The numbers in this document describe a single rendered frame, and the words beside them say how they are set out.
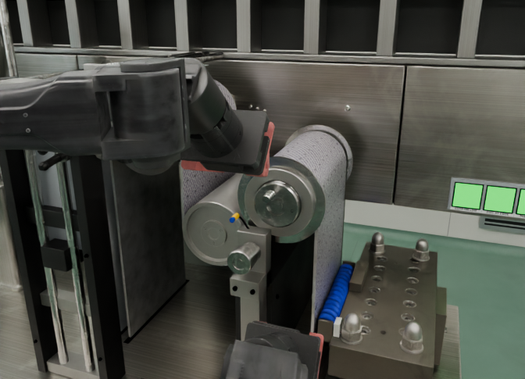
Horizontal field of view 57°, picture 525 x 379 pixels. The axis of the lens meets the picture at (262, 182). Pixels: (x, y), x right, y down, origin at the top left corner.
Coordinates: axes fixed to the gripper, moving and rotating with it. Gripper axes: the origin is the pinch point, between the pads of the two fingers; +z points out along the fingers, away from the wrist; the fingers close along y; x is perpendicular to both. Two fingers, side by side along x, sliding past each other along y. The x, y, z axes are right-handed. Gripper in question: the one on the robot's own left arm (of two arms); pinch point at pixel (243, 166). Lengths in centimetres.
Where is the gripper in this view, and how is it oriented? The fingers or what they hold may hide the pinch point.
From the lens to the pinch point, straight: 61.8
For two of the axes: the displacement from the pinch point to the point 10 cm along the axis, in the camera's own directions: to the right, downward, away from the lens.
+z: 2.7, 3.7, 8.9
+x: 2.1, -9.2, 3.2
